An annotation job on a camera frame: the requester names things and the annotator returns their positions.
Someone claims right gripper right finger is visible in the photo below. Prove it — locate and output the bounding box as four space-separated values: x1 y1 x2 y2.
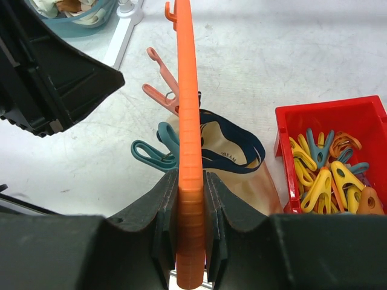
203 172 386 289

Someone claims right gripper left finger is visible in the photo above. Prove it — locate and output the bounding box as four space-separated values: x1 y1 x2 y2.
1 170 178 289

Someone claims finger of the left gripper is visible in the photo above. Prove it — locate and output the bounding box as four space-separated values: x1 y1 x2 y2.
1 1 125 137

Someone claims orange plastic hanger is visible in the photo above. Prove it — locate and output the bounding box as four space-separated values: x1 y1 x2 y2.
165 0 206 289

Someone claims pink clothespin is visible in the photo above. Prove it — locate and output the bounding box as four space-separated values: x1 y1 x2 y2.
142 47 179 115

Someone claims teal clothespin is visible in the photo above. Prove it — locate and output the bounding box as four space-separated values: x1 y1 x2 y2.
131 122 180 173

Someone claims teal laundry basket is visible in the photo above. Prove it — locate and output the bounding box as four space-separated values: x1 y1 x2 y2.
25 1 117 38

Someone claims pale green garment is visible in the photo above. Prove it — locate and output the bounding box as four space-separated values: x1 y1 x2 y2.
30 0 58 19

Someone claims pile of clothespins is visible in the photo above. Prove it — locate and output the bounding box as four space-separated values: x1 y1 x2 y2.
289 129 385 215

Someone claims white clothes rack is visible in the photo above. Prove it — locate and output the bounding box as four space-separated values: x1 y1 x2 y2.
103 0 144 70

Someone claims red clothespin bin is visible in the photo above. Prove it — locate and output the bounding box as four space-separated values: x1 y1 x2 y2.
273 95 386 213

